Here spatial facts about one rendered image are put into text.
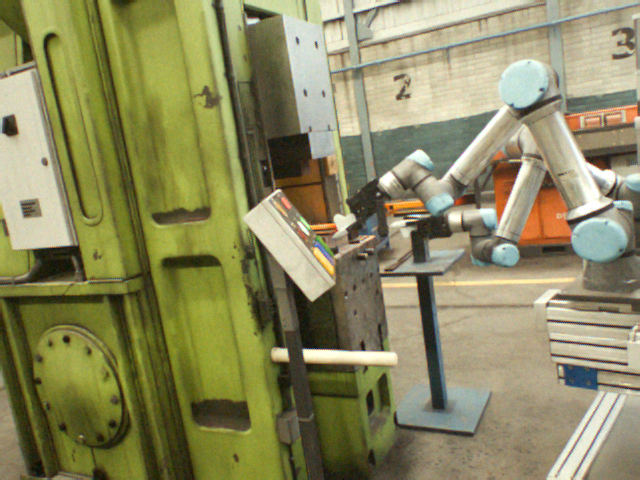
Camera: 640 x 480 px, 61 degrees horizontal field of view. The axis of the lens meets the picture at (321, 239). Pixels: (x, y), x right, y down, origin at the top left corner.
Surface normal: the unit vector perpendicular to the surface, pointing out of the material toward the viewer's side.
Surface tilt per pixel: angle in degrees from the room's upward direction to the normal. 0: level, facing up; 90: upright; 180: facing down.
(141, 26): 89
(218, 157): 89
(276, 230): 90
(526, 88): 83
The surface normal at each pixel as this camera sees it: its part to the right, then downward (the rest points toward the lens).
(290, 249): -0.02, 0.17
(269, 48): -0.44, 0.22
